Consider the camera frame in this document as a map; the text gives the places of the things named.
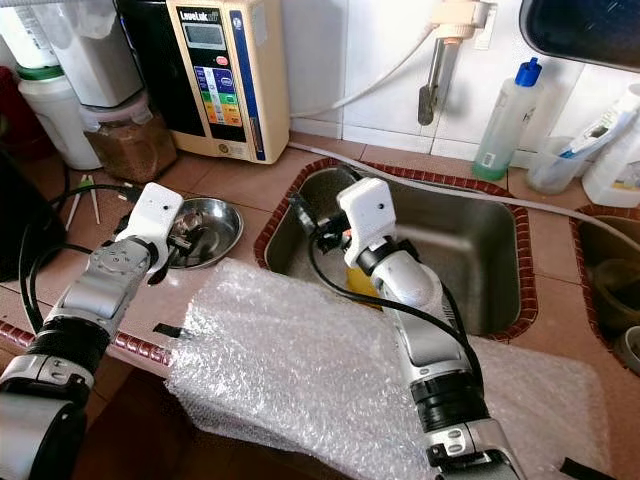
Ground stainless steel bowl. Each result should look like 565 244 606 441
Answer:
168 196 245 270

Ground green capped clear stick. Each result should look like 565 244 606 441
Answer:
88 175 108 225
70 175 91 229

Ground clear container brown contents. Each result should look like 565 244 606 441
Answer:
80 95 179 186

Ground white jug green lid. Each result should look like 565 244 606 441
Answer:
15 65 103 173

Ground beige water ionizer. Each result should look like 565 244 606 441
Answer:
165 0 291 164

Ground clear bubble wrap sheet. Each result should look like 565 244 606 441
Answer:
163 257 613 480

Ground clear bottle blue cap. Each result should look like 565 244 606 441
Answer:
471 57 548 184

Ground red container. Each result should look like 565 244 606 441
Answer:
0 67 29 161

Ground white filter canister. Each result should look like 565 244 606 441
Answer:
50 0 138 111

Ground clear plastic cup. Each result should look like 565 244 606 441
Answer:
523 133 598 196

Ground white plastic bottle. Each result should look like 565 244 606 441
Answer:
0 5 63 71

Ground white toothpaste tube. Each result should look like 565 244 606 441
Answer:
555 100 629 161

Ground white detergent bottle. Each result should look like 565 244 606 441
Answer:
580 83 640 209

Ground black pan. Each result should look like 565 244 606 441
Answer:
520 0 640 74

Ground dark bowl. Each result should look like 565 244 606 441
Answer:
590 258 640 319

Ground round steel cup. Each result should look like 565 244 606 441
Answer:
617 325 640 378

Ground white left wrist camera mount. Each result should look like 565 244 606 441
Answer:
117 183 184 269

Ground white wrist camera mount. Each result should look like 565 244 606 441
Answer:
337 178 396 266
117 183 184 269

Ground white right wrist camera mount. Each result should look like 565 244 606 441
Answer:
337 178 396 266

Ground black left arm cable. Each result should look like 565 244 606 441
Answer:
17 183 151 336

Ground white faucet hose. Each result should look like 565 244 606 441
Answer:
290 28 443 121

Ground thin white water hose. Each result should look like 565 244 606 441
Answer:
288 143 640 226

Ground metal wall faucet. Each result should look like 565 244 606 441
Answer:
417 0 501 128

